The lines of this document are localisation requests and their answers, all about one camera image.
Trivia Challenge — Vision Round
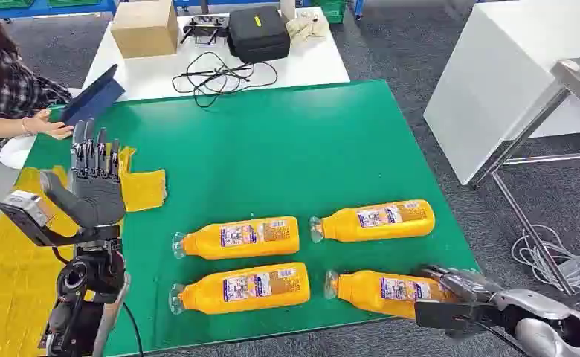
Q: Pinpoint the cardboard box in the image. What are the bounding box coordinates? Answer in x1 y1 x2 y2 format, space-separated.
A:
110 0 180 59

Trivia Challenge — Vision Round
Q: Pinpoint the green mat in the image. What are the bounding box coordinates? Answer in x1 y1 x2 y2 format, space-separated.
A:
21 80 482 357

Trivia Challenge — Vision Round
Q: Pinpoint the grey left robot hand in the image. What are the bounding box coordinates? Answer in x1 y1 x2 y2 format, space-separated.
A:
39 118 126 230

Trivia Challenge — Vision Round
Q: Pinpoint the white cabinet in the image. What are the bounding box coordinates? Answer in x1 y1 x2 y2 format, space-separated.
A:
422 0 580 186

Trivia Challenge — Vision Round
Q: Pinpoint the white table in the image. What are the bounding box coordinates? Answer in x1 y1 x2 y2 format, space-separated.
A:
68 7 351 102

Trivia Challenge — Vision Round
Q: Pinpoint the white cloth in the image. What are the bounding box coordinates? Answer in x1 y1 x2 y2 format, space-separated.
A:
0 135 37 171

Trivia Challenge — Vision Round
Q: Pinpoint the orange drink bottle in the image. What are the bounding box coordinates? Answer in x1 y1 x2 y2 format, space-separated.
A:
171 216 301 260
309 199 436 245
324 269 461 321
168 262 312 316

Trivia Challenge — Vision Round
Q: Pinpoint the black controller device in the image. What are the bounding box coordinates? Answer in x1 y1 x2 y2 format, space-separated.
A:
180 14 231 46

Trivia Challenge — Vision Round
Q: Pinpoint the beige cloth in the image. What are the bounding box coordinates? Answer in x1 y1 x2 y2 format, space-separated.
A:
286 10 329 43

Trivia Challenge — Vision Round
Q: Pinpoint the black cable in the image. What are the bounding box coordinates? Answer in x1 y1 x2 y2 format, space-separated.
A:
171 51 279 109

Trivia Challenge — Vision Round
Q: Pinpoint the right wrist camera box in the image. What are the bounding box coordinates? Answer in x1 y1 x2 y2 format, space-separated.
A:
413 299 476 332

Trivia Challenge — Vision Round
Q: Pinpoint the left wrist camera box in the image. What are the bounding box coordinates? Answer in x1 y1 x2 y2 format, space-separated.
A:
0 190 82 248

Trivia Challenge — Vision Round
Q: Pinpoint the person's hand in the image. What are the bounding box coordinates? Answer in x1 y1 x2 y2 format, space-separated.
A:
26 109 74 141

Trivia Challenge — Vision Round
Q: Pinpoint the white cable bundle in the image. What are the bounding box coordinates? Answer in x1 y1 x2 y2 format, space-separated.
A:
510 224 580 292

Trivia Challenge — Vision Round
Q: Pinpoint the blue tablet case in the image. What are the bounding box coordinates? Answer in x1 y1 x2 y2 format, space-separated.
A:
59 64 126 126

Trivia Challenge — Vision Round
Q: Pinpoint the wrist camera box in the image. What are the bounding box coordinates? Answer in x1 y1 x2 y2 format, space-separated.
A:
413 299 476 332
0 190 82 248

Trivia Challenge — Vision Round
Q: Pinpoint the yellow sheet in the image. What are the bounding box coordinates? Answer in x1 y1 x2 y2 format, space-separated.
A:
0 146 168 357

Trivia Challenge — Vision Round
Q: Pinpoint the blue rack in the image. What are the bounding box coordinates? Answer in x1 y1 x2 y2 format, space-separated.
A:
0 0 118 19

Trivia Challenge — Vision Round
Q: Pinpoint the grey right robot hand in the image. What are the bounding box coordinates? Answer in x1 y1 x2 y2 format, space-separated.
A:
418 265 505 309

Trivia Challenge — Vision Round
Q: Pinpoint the green crate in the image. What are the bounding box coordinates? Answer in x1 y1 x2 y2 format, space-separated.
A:
315 0 347 25

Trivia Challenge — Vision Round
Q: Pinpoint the person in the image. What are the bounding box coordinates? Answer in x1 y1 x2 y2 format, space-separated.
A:
0 0 74 161

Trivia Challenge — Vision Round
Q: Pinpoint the black carry case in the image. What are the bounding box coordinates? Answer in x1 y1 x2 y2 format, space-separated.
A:
227 5 291 65

